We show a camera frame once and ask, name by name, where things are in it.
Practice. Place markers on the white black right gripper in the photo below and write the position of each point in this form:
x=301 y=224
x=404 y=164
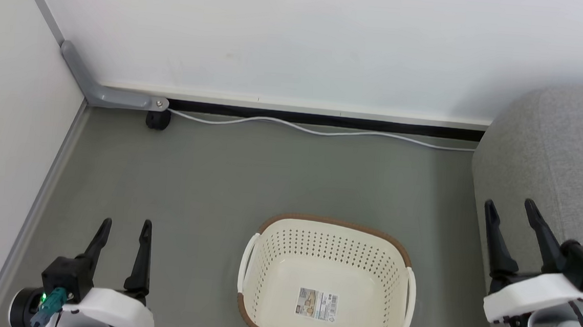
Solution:
x=533 y=296

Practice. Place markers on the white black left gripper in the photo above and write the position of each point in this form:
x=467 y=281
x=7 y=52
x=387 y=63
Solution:
x=111 y=312

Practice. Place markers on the white perforated basket brown rim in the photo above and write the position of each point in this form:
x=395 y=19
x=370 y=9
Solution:
x=284 y=265

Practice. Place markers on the grey floor skirting strip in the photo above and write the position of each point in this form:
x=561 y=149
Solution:
x=31 y=217

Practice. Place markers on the grey fabric sofa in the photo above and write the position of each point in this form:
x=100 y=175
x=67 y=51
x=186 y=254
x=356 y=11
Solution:
x=549 y=150

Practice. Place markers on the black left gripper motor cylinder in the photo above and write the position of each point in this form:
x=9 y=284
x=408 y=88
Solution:
x=22 y=309

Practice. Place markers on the black caster wheel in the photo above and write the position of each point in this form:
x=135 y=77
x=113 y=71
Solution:
x=158 y=120

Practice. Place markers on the paper barcode label sticker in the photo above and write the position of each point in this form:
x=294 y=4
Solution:
x=317 y=304

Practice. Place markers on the white baseboard ledge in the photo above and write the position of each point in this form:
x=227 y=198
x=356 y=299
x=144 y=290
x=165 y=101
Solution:
x=300 y=105

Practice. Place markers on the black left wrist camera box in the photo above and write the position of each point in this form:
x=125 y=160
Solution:
x=65 y=273

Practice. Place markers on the grey frame leg with caster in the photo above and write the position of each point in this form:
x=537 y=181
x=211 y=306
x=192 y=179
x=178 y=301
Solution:
x=116 y=97

